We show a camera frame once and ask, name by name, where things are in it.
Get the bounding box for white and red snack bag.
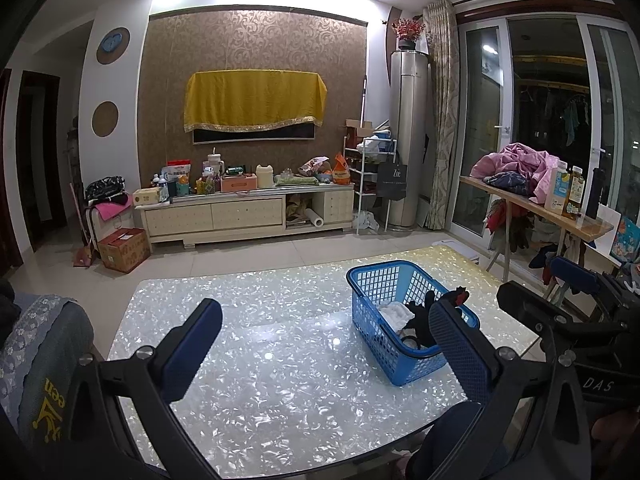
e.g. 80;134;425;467
166;160;193;183

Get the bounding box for vase with red flowers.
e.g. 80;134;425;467
391;17;427;52

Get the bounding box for black plush toy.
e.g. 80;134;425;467
400;285;471;350

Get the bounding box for broom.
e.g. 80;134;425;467
69;182;95;268

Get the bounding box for yellow cloth cover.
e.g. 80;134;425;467
183;71;328;134

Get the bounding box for sliding glass door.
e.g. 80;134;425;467
452;10;640;261

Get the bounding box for white paper sheet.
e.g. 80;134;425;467
597;204;623;261

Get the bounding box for cream TV cabinet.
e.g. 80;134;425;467
134;185;357;250

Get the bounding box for amber juice bottle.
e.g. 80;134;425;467
561;166;586;221

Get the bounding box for black bottle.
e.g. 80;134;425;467
585;167;607;221

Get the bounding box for pink clothes pile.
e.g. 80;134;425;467
470;142;560;203

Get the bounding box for dark blue clothes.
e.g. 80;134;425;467
482;171;536;197

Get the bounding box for blue plastic basket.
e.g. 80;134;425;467
346;260;482;387

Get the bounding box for white wire rack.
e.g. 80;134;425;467
344;136;401;235

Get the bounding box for black patterned bag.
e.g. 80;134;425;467
85;176;126;202

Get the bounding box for white plastic bag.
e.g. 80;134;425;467
352;210;381;233

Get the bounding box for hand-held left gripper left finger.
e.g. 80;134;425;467
65;298;223;480

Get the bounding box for silver standing air conditioner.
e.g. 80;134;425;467
389;50;432;232

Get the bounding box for pink box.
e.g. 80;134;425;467
220;174;257;193

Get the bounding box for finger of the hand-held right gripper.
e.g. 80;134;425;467
496;280;576;329
547;256;603;297

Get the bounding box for open cardboard box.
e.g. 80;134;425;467
340;118;375;150

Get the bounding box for dark paper bag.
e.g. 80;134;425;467
376;152;408;201

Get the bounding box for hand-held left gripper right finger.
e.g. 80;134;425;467
429;298;596;480

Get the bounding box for patterned beige curtain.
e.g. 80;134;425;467
424;1;461;231

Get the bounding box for round wall clock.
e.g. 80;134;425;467
96;26;131;65

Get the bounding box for brown cardboard box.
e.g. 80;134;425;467
96;227;151;275

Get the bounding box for wooden side table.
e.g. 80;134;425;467
459;175;613;301

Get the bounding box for pink cloth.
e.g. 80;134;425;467
95;194;135;221

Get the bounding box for colourful book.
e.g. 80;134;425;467
611;216;640;263

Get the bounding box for dark wooden door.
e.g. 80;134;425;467
0;67;61;268

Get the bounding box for hanging clothes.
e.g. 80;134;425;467
482;197;531;253

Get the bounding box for white cardboard box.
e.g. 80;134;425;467
132;187;168;205

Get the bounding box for white quilted cloth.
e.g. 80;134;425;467
378;301;416;333

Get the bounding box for round wall decoration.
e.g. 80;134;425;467
92;101;119;137

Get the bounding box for green cloth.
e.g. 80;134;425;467
275;172;321;187

